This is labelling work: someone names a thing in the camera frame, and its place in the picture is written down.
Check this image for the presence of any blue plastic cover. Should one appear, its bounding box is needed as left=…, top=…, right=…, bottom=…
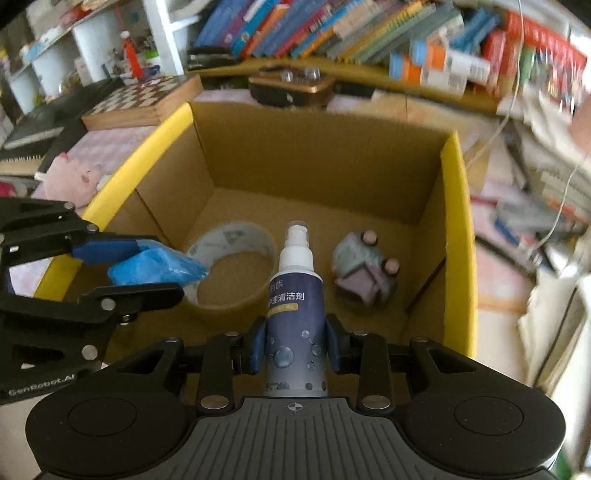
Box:
left=107, top=237, right=208, bottom=289

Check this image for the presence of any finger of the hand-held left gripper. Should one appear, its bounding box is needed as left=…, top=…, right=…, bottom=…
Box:
left=0, top=198, right=160, bottom=267
left=0, top=282, right=185, bottom=370

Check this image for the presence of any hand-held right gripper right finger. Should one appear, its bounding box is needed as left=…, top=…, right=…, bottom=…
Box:
left=324, top=314, right=481, bottom=414

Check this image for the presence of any stack of papers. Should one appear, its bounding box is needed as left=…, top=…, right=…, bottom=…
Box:
left=475, top=92, right=591, bottom=384

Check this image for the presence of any grey purple toy car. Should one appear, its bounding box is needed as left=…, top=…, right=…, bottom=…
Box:
left=331, top=231, right=400, bottom=308

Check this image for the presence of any yellow tape roll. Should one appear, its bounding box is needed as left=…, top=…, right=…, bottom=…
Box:
left=182, top=222, right=278, bottom=315

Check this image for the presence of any pink plush toy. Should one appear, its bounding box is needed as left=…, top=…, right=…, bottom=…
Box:
left=34, top=154, right=114, bottom=210

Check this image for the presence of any brown leather case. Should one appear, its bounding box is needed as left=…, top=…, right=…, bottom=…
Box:
left=248, top=67, right=337, bottom=109

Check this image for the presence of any black electronic keyboard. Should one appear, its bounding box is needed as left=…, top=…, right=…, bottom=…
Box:
left=0, top=80, right=121, bottom=176

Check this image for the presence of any red flat box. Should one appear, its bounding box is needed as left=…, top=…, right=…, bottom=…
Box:
left=480, top=14, right=573, bottom=93

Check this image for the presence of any red marker bottle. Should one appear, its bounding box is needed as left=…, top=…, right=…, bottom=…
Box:
left=121, top=31, right=144, bottom=79

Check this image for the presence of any white blue spray bottle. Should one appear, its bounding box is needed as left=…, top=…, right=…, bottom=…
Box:
left=264, top=220, right=329, bottom=398

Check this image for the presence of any white bookshelf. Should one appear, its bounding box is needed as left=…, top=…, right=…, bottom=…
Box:
left=0, top=0, right=199, bottom=116

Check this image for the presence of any black stapler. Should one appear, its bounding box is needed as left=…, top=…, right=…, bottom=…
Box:
left=187, top=50, right=238, bottom=70

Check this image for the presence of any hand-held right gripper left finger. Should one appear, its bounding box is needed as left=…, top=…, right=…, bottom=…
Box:
left=108, top=316, right=269, bottom=414

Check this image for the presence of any orange white small box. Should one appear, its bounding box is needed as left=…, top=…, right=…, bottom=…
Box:
left=443, top=51, right=490, bottom=95
left=390, top=41, right=448, bottom=86

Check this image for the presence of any long row of colourful books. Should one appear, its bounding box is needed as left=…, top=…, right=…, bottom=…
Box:
left=191, top=0, right=467, bottom=65

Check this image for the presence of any yellow cardboard box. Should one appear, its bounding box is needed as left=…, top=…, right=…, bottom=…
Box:
left=34, top=100, right=478, bottom=370

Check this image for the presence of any wooden chessboard box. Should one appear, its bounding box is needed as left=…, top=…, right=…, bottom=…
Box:
left=82, top=74, right=204, bottom=131

